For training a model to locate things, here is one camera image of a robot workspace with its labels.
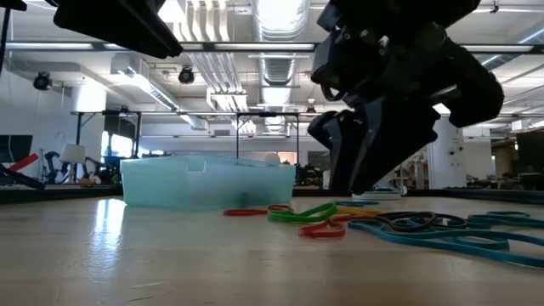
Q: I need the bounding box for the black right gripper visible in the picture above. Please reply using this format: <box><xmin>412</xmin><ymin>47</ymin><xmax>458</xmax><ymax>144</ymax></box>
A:
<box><xmin>307</xmin><ymin>19</ymin><xmax>506</xmax><ymax>195</ymax></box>

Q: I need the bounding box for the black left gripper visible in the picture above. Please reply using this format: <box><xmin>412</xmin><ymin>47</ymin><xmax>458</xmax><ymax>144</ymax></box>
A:
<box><xmin>0</xmin><ymin>0</ymin><xmax>184</xmax><ymax>60</ymax></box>

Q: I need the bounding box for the yellow rubber band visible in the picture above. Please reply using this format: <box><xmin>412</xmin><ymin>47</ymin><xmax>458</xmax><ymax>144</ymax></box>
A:
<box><xmin>335</xmin><ymin>207</ymin><xmax>384</xmax><ymax>217</ymax></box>

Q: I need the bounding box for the thin black rubber band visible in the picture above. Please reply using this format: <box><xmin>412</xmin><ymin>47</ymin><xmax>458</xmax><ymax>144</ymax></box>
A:
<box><xmin>375</xmin><ymin>211</ymin><xmax>468</xmax><ymax>234</ymax></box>

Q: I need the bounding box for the red rubber band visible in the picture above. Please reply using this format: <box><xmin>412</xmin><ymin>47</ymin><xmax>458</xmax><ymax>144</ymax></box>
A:
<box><xmin>223</xmin><ymin>204</ymin><xmax>295</xmax><ymax>218</ymax></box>
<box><xmin>297</xmin><ymin>213</ymin><xmax>383</xmax><ymax>239</ymax></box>

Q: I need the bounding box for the green rubber band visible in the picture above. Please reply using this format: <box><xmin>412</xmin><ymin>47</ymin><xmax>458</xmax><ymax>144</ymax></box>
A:
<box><xmin>267</xmin><ymin>201</ymin><xmax>339</xmax><ymax>224</ymax></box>

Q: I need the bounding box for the translucent teal plastic bin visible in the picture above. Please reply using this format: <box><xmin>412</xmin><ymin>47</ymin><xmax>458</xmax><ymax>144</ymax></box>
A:
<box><xmin>120</xmin><ymin>154</ymin><xmax>298</xmax><ymax>213</ymax></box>

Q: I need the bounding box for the black hanging spotlight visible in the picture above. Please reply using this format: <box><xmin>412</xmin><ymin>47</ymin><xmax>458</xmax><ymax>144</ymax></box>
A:
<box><xmin>32</xmin><ymin>71</ymin><xmax>53</xmax><ymax>92</ymax></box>
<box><xmin>178</xmin><ymin>65</ymin><xmax>196</xmax><ymax>86</ymax></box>

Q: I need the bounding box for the black crossbar with light strips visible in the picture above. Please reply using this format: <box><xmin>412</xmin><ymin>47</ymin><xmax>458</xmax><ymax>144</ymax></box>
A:
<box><xmin>6</xmin><ymin>41</ymin><xmax>544</xmax><ymax>54</ymax></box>

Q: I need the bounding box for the white pillar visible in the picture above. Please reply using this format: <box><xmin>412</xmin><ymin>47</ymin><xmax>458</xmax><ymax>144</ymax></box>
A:
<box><xmin>427</xmin><ymin>116</ymin><xmax>468</xmax><ymax>190</ymax></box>

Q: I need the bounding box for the lamp with white shade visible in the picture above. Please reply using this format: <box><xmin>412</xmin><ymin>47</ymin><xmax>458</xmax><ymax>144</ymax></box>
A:
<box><xmin>59</xmin><ymin>143</ymin><xmax>88</xmax><ymax>184</ymax></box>

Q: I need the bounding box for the dark computer monitor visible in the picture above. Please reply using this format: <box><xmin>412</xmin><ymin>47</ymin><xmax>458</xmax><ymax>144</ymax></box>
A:
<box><xmin>516</xmin><ymin>130</ymin><xmax>544</xmax><ymax>190</ymax></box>
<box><xmin>0</xmin><ymin>134</ymin><xmax>34</xmax><ymax>164</ymax></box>

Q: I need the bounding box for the red strip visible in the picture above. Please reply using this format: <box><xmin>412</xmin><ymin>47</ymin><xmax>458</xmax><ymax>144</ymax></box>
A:
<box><xmin>8</xmin><ymin>152</ymin><xmax>39</xmax><ymax>173</ymax></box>

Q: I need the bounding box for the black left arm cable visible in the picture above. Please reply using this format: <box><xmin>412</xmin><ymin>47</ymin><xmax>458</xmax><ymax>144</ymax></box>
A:
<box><xmin>0</xmin><ymin>8</ymin><xmax>12</xmax><ymax>76</ymax></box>

